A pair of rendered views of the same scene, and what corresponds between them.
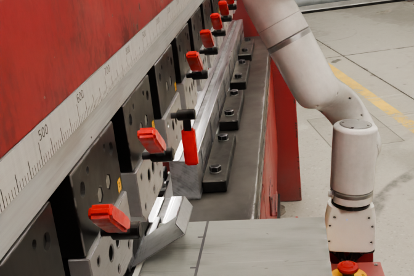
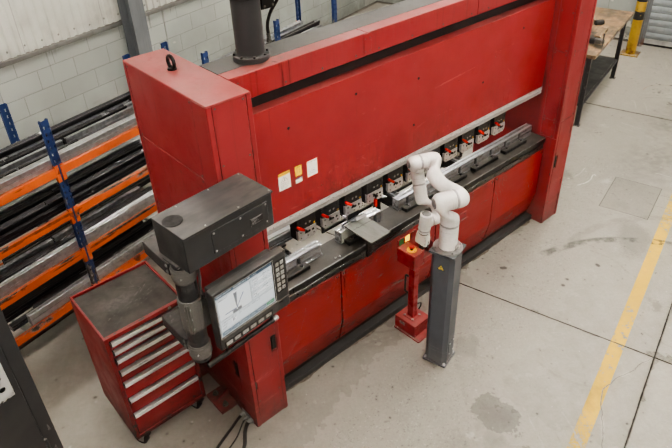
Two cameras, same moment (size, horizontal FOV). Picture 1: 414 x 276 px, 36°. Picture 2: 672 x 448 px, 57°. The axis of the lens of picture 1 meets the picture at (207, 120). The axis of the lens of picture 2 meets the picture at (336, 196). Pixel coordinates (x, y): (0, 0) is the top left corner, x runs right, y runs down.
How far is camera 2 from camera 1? 345 cm
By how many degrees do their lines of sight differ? 40
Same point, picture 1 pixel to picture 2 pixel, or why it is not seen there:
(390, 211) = (573, 251)
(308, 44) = (419, 188)
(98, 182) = (329, 209)
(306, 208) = (537, 228)
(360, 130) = (423, 216)
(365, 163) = (423, 224)
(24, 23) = (316, 191)
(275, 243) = (374, 231)
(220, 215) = (395, 218)
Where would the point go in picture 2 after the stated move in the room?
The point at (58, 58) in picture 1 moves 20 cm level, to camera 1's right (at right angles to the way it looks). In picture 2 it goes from (323, 193) to (348, 203)
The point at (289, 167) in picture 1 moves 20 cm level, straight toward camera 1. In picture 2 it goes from (539, 204) to (527, 213)
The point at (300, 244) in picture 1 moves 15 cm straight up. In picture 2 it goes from (377, 234) to (377, 215)
